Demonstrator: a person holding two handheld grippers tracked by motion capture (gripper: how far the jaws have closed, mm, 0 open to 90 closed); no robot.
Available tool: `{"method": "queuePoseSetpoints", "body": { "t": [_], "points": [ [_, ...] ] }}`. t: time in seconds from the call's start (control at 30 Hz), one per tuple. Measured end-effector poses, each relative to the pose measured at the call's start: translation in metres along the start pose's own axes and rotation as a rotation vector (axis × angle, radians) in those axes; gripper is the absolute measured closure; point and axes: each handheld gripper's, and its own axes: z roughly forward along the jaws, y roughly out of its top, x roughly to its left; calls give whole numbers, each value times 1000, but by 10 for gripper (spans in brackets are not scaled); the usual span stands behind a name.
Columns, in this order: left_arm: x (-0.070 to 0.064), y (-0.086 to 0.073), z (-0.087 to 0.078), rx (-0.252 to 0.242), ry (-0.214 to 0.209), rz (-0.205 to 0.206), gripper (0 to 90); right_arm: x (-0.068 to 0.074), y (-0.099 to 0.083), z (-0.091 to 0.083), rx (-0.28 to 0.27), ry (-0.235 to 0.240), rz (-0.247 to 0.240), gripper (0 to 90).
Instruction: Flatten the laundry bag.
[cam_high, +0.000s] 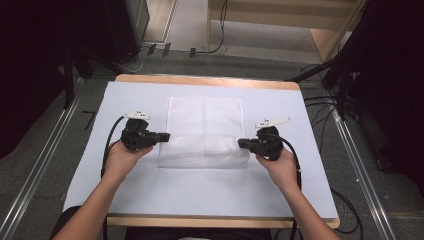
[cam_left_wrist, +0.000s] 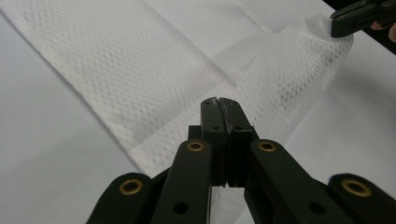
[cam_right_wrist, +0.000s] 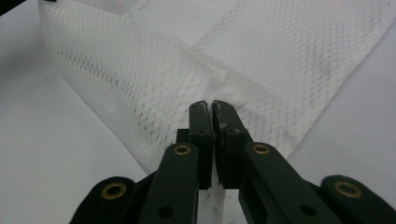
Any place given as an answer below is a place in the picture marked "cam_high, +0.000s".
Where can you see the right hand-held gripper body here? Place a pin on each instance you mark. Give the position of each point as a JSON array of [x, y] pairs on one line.
[[268, 145]]

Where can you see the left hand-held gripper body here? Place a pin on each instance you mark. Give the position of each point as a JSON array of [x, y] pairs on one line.
[[135, 136]]

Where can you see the white mesh cloth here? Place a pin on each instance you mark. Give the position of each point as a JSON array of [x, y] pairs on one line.
[[205, 133]]

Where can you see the person's left hand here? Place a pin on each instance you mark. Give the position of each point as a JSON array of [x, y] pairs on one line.
[[120, 161]]

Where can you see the person's right hand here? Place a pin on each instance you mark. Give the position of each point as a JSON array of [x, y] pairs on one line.
[[283, 170]]

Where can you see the pale table cover sheet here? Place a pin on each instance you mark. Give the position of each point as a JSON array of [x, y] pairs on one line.
[[200, 190]]

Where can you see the wooden table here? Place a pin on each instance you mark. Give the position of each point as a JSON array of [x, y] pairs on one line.
[[206, 80]]

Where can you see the dark plug on floor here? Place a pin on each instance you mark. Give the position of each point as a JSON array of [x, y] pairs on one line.
[[151, 49], [166, 49], [192, 52]]

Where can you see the black metal stand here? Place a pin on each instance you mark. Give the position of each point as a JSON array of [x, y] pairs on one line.
[[68, 80], [341, 90]]

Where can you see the person's dark clothing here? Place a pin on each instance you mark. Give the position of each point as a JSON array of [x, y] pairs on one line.
[[200, 235]]

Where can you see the dark cabinet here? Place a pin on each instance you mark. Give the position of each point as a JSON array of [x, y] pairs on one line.
[[123, 26]]

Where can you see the black curtain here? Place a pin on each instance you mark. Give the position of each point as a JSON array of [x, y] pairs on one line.
[[26, 66], [393, 83]]

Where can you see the light wooden shelf unit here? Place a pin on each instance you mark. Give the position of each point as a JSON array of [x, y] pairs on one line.
[[283, 13]]

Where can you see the aluminium floor rail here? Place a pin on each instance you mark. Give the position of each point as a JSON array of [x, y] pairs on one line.
[[363, 173], [36, 166]]

